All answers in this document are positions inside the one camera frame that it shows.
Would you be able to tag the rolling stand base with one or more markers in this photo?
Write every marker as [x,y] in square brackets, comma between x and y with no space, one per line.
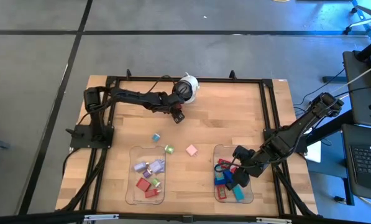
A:
[363,18]

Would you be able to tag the red printed card box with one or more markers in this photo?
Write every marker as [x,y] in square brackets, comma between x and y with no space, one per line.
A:
[224,161]
[222,193]

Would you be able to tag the black stand leg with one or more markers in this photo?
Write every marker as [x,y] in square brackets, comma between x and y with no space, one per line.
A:
[346,186]

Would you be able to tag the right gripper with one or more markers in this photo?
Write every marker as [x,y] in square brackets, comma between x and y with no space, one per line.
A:
[255,166]

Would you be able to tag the black bottom crossbeam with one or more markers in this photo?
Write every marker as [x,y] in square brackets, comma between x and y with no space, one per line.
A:
[48,217]

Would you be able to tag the clear plastic bin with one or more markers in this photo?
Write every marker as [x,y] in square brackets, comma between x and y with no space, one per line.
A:
[249,199]
[132,199]

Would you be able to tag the small teal wall charger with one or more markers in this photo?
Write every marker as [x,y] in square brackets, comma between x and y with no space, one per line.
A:
[156,137]

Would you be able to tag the black pole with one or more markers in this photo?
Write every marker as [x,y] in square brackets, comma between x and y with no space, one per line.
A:
[370,48]

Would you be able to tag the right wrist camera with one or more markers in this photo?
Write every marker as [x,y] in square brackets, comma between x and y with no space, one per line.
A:
[242,152]

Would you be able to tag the white cylindrical cup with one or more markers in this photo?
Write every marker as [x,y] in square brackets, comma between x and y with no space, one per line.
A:
[193,90]

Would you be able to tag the lavender multiport USB charger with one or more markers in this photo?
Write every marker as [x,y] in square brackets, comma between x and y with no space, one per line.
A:
[164,168]

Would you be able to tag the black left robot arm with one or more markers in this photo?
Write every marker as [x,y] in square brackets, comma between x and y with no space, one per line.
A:
[135,98]

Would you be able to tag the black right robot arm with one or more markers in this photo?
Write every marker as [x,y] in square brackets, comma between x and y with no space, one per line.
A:
[297,130]

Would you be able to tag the pink USB wall charger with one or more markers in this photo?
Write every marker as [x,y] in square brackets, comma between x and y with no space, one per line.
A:
[191,150]

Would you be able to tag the small green wall charger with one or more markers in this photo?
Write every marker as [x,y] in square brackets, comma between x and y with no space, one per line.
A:
[156,182]

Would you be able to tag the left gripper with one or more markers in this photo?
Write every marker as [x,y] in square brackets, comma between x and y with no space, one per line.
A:
[171,102]

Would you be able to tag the teal printed card box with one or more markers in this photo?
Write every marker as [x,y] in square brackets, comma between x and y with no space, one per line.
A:
[218,176]

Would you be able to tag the small purple wall charger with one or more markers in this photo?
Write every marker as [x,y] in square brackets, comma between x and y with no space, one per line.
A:
[147,173]

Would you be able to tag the dark gray desk top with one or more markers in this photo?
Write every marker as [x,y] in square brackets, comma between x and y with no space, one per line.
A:
[359,77]

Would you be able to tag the lavender wall charger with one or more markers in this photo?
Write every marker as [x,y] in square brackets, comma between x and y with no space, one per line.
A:
[155,166]
[140,167]

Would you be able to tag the black table frame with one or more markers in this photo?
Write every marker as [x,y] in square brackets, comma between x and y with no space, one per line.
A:
[219,80]

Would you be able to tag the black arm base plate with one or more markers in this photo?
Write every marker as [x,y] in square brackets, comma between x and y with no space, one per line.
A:
[298,148]
[79,141]

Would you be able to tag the black laptop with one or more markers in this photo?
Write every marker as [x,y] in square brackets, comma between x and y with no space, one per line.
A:
[368,161]

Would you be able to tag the white paper sheet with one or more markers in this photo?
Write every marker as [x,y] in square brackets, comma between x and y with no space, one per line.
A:
[314,152]

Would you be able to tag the plain teal box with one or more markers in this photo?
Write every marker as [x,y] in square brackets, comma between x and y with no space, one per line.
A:
[238,194]

